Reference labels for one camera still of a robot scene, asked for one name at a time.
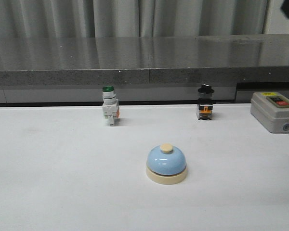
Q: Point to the black rotary selector switch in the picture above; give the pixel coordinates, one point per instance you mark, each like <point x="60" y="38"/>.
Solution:
<point x="205" y="103"/>

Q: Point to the grey stone counter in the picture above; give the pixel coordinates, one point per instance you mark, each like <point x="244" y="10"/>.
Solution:
<point x="160" y="70"/>

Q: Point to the blue and cream desk bell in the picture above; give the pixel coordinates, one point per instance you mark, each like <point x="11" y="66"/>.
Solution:
<point x="166" y="164"/>

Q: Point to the grey curtain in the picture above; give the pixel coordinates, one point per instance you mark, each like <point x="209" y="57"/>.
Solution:
<point x="140" y="18"/>

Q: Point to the green push button switch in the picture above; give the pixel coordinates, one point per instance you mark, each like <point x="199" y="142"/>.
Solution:
<point x="110" y="105"/>

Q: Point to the grey power switch box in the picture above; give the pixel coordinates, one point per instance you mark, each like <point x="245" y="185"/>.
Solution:
<point x="271" y="109"/>

